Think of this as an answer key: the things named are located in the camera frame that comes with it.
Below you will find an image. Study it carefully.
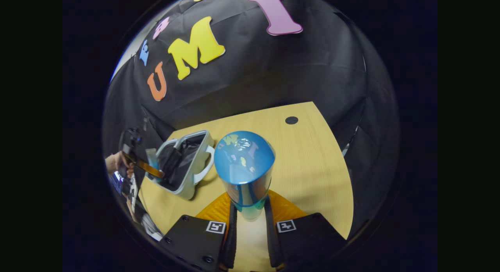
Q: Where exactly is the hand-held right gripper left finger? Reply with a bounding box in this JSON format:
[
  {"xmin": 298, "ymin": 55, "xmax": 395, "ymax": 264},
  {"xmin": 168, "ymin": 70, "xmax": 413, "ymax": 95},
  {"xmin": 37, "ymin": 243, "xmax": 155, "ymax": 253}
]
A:
[{"xmin": 157, "ymin": 191, "xmax": 238, "ymax": 272}]

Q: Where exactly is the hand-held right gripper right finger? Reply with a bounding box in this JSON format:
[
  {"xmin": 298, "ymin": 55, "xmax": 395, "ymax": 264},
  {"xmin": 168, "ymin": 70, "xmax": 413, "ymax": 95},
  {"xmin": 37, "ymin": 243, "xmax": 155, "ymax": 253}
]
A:
[{"xmin": 263, "ymin": 189, "xmax": 349, "ymax": 269}]

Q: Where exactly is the small white suitcase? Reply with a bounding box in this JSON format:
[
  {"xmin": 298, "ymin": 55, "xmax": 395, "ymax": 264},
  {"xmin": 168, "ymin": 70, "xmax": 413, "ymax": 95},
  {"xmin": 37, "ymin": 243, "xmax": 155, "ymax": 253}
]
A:
[{"xmin": 146, "ymin": 130, "xmax": 216, "ymax": 200}]

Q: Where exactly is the blue cap skin care bottle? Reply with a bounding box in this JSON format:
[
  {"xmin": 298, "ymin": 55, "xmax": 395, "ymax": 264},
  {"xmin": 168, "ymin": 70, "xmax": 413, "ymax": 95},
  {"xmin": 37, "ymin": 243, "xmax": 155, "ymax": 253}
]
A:
[{"xmin": 214, "ymin": 131, "xmax": 276, "ymax": 222}]

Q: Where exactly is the grey white cloth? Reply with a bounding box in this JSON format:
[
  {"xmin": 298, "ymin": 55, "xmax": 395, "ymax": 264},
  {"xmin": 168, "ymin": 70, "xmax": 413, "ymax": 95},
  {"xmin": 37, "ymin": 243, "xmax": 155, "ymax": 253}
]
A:
[{"xmin": 141, "ymin": 213, "xmax": 164, "ymax": 242}]

